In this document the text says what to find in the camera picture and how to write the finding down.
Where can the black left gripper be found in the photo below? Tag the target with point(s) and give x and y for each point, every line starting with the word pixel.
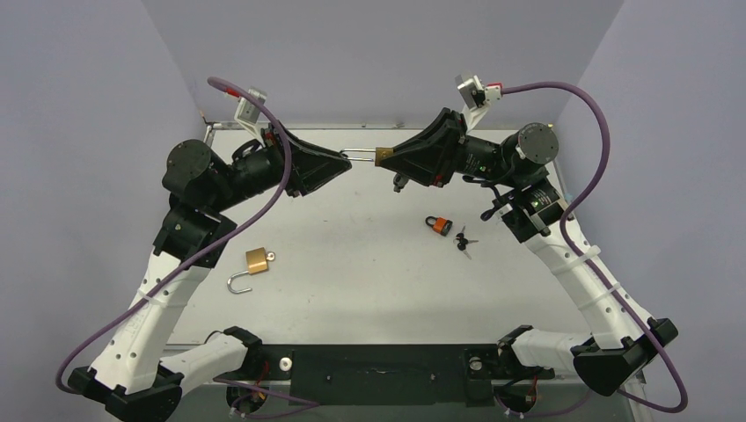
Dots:
pixel 310 165

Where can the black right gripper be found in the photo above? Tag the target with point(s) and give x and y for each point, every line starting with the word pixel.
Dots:
pixel 451 149

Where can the small brass padlock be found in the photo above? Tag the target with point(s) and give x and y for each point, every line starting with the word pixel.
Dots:
pixel 367 155

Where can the orange round padlock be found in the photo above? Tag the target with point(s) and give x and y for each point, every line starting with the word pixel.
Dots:
pixel 440 225

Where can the black headed key bunch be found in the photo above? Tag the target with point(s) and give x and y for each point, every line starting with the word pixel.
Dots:
pixel 462 242

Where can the large brass padlock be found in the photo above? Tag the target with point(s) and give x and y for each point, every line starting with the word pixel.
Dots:
pixel 257 261

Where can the small black keys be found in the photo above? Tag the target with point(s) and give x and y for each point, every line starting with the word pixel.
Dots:
pixel 399 182

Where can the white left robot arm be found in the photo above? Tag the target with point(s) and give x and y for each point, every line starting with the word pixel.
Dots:
pixel 132 377

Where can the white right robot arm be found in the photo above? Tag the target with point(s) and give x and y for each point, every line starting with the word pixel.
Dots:
pixel 623 337

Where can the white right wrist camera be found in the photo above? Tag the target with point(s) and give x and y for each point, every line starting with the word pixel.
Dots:
pixel 478 98

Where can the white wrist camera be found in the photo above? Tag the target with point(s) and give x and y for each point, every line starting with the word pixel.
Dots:
pixel 478 98
pixel 246 114

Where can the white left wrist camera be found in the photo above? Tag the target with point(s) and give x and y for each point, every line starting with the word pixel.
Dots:
pixel 246 114

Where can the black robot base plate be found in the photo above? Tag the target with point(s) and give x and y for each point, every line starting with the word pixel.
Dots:
pixel 387 374

